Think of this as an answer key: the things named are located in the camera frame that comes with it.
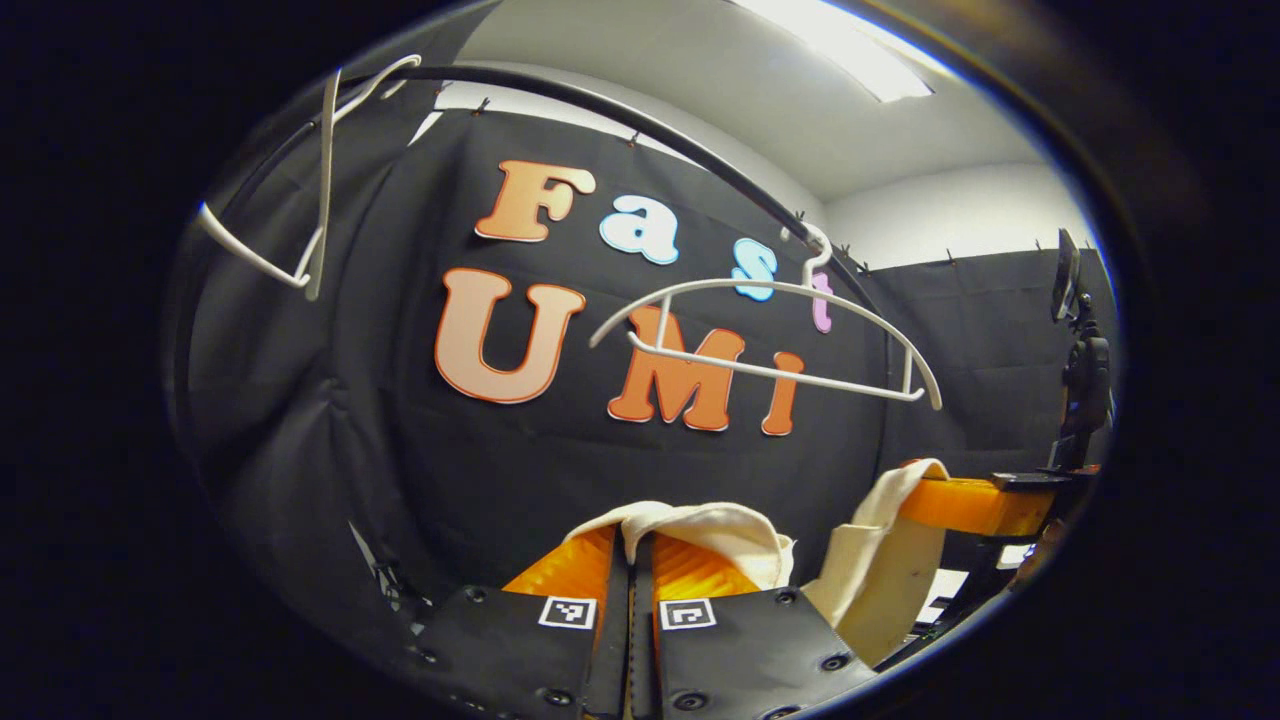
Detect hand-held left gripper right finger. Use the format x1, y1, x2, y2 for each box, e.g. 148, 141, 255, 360
630, 533, 879, 720

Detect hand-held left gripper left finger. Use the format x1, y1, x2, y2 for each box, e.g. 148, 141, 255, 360
405, 525, 633, 720

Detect cream collared shirt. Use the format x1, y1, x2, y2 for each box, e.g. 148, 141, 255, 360
565, 458, 951, 669

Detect white clothes hanger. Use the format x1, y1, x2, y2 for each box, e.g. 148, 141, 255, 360
588, 222, 944, 411
195, 55, 423, 301

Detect black backdrop cloth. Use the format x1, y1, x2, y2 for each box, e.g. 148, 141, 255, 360
165, 60, 1116, 681

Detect ceiling light panel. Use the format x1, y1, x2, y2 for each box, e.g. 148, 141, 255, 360
735, 0, 936, 103

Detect black clothes rail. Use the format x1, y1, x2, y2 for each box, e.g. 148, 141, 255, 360
330, 63, 896, 401

